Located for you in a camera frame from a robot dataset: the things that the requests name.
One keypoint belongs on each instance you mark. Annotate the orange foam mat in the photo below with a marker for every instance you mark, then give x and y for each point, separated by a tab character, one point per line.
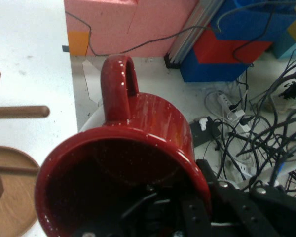
78	43

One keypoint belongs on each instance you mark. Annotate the pink foam mat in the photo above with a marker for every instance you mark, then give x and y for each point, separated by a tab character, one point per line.
138	24

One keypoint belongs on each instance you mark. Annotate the brown wooden mug tree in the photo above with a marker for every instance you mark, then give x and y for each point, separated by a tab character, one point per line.
12	197

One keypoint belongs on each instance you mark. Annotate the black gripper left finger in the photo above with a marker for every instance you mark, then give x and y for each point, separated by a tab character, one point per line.
196	219

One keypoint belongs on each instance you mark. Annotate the black power adapter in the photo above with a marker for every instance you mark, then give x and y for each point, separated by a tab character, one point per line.
199	134

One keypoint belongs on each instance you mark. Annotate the white power strip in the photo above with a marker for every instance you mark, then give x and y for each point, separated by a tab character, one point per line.
224	100

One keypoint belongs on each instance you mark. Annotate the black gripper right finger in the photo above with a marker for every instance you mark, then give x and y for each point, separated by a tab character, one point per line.
239	209

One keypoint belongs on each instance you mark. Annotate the blue and red foam block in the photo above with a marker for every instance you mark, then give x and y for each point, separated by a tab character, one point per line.
212	66

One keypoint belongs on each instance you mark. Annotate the black table edge clip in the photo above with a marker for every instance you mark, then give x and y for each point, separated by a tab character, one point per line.
65	48

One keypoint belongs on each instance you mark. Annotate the red speckled enamel mug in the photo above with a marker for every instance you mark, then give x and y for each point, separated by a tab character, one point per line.
148	118

